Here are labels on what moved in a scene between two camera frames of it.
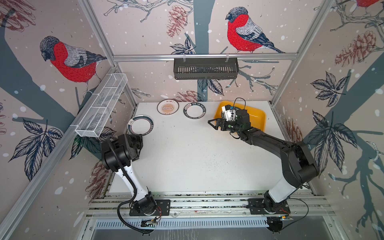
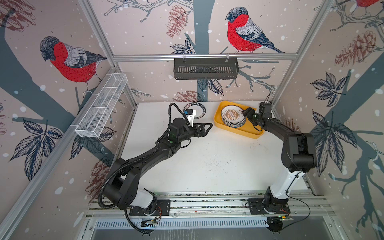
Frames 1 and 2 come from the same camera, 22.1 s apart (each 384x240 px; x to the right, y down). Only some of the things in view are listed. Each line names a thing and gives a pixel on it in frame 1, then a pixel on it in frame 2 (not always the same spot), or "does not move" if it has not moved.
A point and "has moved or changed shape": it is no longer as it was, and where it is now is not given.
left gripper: [138, 138] -> [203, 133]
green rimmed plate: [140, 124] has moved or changed shape
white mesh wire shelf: [100, 106] does not move
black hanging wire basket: [205, 68] does not move
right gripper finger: [216, 120] -> [249, 111]
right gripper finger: [215, 127] -> [252, 119]
